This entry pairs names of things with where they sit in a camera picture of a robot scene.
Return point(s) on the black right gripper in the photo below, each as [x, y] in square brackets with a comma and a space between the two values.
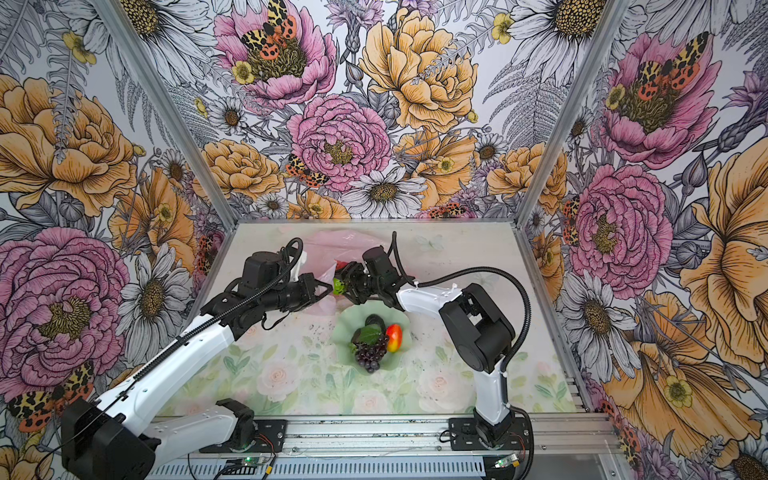
[352, 270]

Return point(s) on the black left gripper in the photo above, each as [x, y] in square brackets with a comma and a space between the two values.
[308, 282]

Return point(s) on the green bumpy custard apple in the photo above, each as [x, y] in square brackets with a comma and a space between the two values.
[339, 287]

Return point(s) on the small red tomato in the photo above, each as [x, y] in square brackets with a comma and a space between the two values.
[394, 335]

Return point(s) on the pink plastic bag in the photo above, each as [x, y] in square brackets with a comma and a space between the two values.
[322, 251]

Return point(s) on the dark purple grape bunch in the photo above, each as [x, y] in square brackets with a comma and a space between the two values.
[369, 356]

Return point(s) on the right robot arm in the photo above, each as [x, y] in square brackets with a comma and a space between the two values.
[482, 335]

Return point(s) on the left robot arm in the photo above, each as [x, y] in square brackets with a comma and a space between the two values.
[114, 436]

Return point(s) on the dark avocado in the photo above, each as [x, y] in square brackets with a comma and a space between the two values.
[377, 321]

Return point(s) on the green wavy fruit plate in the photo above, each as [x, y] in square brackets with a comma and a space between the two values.
[352, 318]

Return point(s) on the dark brown mangosteen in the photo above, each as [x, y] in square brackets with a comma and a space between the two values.
[366, 336]

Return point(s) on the green circuit board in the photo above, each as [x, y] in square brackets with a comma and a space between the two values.
[509, 461]

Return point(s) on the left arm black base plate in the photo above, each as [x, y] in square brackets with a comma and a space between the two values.
[267, 436]

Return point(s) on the aluminium corner post left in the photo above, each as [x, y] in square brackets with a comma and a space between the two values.
[129, 43]

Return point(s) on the aluminium corner post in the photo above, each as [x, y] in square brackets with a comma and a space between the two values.
[129, 43]
[606, 31]

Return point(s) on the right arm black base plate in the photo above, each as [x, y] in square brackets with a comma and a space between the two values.
[513, 433]

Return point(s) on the white vented cable duct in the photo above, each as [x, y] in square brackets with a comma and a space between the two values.
[371, 467]

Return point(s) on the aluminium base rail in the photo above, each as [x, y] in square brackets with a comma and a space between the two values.
[413, 435]

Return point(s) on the aluminium corner post right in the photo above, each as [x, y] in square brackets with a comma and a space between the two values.
[606, 31]

